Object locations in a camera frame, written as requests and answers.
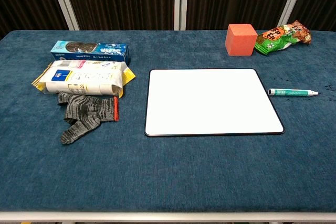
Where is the green white marker pen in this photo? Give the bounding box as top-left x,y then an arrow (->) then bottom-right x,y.
268,88 -> 319,97

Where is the white rectangular board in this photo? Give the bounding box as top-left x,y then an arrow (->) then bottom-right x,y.
144,68 -> 285,137

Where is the blue table cloth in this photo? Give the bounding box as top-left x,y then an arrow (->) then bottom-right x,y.
0,29 -> 336,214

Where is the grey striped sock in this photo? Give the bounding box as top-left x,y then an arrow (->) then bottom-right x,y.
57,91 -> 120,145

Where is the white yellow snack package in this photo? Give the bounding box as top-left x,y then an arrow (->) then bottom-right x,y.
31,60 -> 137,99

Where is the orange foam cube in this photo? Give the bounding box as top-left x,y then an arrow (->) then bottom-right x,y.
225,23 -> 258,57

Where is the blue cookie box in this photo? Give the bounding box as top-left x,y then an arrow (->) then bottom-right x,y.
50,40 -> 131,65

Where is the green orange snack bag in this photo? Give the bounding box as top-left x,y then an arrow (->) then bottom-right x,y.
254,20 -> 312,57

